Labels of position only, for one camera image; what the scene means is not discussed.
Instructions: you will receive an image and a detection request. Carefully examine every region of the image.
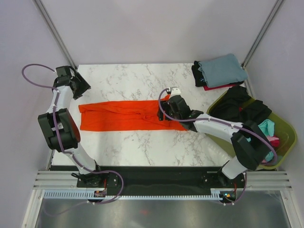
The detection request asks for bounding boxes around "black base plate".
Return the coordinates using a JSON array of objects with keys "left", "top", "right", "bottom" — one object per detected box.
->
[{"left": 73, "top": 166, "right": 245, "bottom": 196}]

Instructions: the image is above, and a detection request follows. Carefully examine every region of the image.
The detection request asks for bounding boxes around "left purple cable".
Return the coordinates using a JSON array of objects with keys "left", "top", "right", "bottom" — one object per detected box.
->
[{"left": 21, "top": 63, "right": 124, "bottom": 205}]

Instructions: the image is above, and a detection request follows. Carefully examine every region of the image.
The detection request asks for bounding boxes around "white slotted cable duct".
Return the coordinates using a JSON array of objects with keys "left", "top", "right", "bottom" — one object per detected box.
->
[{"left": 43, "top": 190, "right": 222, "bottom": 200}]

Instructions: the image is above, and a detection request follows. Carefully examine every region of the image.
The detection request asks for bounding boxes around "teal t shirt in bin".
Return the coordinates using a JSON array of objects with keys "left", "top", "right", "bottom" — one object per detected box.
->
[{"left": 258, "top": 119, "right": 275, "bottom": 163}]

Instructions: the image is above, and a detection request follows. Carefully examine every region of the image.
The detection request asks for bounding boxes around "black t shirt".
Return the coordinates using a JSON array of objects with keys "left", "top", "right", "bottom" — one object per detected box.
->
[
  {"left": 208, "top": 86, "right": 272, "bottom": 124},
  {"left": 191, "top": 61, "right": 207, "bottom": 87}
]

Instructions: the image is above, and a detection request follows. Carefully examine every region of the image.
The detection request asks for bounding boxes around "left aluminium frame post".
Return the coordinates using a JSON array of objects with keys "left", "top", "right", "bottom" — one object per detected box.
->
[{"left": 33, "top": 0, "right": 77, "bottom": 69}]

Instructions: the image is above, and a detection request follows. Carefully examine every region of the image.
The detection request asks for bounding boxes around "purple cable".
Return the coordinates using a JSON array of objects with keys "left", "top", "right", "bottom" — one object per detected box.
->
[
  {"left": 21, "top": 63, "right": 124, "bottom": 205},
  {"left": 158, "top": 87, "right": 278, "bottom": 206}
]

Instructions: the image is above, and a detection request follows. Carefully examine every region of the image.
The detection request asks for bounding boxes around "red folded t shirt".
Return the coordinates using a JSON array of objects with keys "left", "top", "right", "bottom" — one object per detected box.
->
[{"left": 203, "top": 81, "right": 244, "bottom": 91}]

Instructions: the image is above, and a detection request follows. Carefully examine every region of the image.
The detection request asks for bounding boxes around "pink garment in bin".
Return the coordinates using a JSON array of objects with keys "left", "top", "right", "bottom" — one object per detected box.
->
[{"left": 262, "top": 135, "right": 280, "bottom": 165}]

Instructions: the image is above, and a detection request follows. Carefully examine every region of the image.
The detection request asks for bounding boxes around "aluminium frame post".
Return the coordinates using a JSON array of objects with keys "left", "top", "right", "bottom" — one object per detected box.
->
[
  {"left": 33, "top": 0, "right": 77, "bottom": 69},
  {"left": 241, "top": 0, "right": 285, "bottom": 69}
]

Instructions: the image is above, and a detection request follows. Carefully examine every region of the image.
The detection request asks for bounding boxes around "aluminium rail bar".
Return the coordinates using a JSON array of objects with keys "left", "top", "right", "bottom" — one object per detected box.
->
[{"left": 34, "top": 167, "right": 291, "bottom": 190}]

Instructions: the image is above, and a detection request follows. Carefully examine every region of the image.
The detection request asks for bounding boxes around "grey-blue folded t shirt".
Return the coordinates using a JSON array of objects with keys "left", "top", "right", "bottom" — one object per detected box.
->
[{"left": 198, "top": 54, "right": 247, "bottom": 88}]

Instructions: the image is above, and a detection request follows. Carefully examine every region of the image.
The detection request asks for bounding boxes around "orange t shirt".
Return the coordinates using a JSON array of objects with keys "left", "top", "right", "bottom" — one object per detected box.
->
[{"left": 78, "top": 100, "right": 186, "bottom": 132}]

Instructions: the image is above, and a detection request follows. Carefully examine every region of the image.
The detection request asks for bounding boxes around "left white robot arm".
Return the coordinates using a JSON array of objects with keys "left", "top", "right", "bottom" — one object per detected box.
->
[{"left": 38, "top": 66, "right": 104, "bottom": 187}]

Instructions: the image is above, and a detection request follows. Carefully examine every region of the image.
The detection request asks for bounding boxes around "right aluminium frame post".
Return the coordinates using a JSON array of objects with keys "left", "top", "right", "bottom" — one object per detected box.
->
[{"left": 241, "top": 0, "right": 285, "bottom": 69}]

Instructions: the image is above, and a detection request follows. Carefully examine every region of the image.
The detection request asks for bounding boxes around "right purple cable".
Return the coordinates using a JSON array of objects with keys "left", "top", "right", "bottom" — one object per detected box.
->
[{"left": 158, "top": 87, "right": 278, "bottom": 206}]

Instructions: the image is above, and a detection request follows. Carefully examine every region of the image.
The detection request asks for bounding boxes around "black folded t shirt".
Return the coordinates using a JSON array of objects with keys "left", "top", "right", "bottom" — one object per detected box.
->
[{"left": 191, "top": 61, "right": 207, "bottom": 87}]

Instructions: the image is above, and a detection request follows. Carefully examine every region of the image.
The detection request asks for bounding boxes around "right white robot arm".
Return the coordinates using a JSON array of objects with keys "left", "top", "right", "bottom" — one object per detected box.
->
[{"left": 158, "top": 94, "right": 275, "bottom": 187}]

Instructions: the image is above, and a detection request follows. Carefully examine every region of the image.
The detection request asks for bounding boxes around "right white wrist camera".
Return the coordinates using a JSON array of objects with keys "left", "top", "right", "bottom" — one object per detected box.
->
[{"left": 165, "top": 86, "right": 181, "bottom": 97}]

